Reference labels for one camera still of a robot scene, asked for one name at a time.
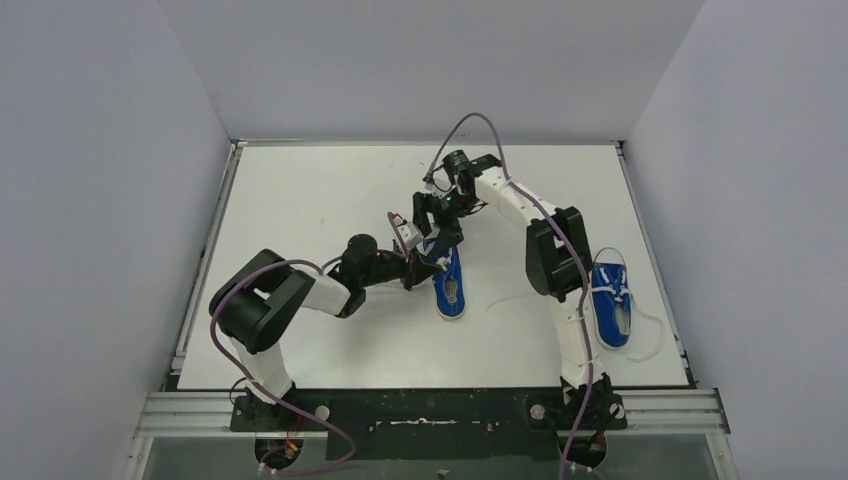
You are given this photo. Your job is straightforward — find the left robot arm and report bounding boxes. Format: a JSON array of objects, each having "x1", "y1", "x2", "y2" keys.
[{"x1": 209, "y1": 234, "x2": 441, "y2": 432}]

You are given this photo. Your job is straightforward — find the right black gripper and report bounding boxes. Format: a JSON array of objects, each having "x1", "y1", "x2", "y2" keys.
[{"x1": 415, "y1": 189, "x2": 481, "y2": 257}]

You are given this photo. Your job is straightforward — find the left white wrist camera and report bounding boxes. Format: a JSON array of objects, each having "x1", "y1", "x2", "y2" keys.
[{"x1": 396, "y1": 222, "x2": 424, "y2": 252}]

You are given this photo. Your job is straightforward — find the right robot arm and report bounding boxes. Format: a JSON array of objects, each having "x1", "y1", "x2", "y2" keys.
[{"x1": 413, "y1": 150, "x2": 617, "y2": 427}]

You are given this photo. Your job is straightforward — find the blue sneaker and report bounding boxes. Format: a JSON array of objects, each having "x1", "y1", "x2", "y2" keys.
[
  {"x1": 591, "y1": 262, "x2": 632, "y2": 349},
  {"x1": 423, "y1": 244, "x2": 466, "y2": 321}
]

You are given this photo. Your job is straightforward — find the aluminium frame rail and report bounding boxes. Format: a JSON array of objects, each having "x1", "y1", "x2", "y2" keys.
[{"x1": 136, "y1": 388, "x2": 730, "y2": 438}]

